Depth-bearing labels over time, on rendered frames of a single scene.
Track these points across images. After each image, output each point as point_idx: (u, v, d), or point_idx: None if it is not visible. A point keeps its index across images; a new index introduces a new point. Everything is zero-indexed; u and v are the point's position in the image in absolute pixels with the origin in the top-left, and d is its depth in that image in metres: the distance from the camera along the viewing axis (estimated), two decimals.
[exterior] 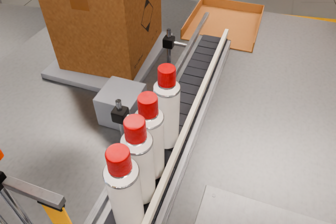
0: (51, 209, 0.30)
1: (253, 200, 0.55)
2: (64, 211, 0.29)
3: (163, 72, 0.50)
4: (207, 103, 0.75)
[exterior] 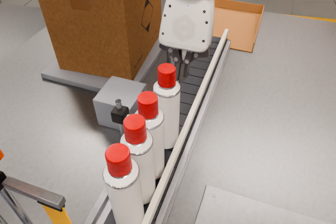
0: (51, 209, 0.30)
1: (253, 200, 0.55)
2: (64, 211, 0.29)
3: (163, 72, 0.50)
4: (207, 103, 0.75)
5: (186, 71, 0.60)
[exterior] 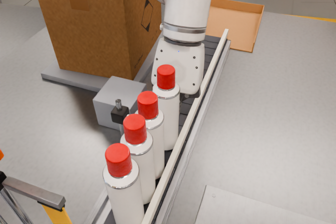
0: (51, 209, 0.30)
1: (253, 200, 0.55)
2: (64, 211, 0.29)
3: (162, 74, 0.50)
4: (207, 103, 0.75)
5: None
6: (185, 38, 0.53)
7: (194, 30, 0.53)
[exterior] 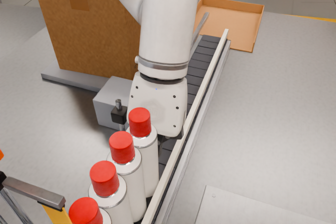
0: (51, 209, 0.30)
1: (253, 200, 0.55)
2: (64, 211, 0.29)
3: (134, 121, 0.42)
4: (207, 103, 0.75)
5: (158, 151, 0.55)
6: (163, 75, 0.45)
7: (173, 66, 0.45)
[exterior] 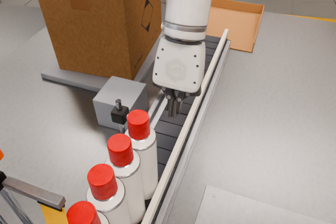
0: (50, 210, 0.30)
1: (253, 200, 0.55)
2: (64, 212, 0.29)
3: (133, 123, 0.42)
4: (207, 103, 0.75)
5: (179, 108, 0.63)
6: (186, 36, 0.54)
7: (195, 28, 0.54)
